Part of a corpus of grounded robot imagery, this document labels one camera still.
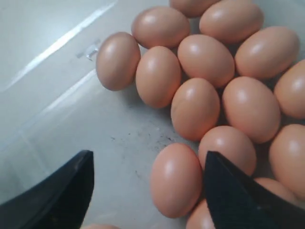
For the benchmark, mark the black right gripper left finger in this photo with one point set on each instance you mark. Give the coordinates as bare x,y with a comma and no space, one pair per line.
58,202

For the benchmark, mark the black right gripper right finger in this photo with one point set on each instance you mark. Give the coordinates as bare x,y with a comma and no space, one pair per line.
236,201

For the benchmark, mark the brown egg front right corner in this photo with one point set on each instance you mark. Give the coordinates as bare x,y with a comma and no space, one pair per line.
278,189

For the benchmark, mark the brown egg front middle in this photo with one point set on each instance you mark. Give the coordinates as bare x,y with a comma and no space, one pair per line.
200,218

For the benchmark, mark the brown egg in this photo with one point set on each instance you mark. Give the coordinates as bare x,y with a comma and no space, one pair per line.
195,109
117,61
176,180
287,158
231,143
192,8
200,218

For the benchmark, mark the brown egg right middle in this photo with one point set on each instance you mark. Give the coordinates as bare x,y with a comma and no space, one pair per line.
231,143

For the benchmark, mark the brown egg front left centre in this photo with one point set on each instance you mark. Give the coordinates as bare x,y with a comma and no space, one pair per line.
176,180

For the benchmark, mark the brown egg right lower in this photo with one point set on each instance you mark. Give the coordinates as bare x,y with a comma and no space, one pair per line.
287,158

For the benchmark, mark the clear plastic bin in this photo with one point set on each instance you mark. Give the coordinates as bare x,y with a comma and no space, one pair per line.
52,106

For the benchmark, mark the brown egg third row right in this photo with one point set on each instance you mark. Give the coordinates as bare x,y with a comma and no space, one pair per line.
290,91

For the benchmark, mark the brown egg third row middle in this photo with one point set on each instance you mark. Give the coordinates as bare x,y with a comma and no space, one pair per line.
202,56

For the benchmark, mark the brown egg far left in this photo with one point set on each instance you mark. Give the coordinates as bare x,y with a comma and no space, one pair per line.
117,61

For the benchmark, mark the brown egg second row middle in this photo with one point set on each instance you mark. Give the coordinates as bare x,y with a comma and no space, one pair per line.
231,21

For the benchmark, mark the brown egg second row left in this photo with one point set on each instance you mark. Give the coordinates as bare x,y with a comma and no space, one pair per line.
160,26

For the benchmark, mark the brown egg back left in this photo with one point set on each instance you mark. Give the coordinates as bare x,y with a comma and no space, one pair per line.
192,8

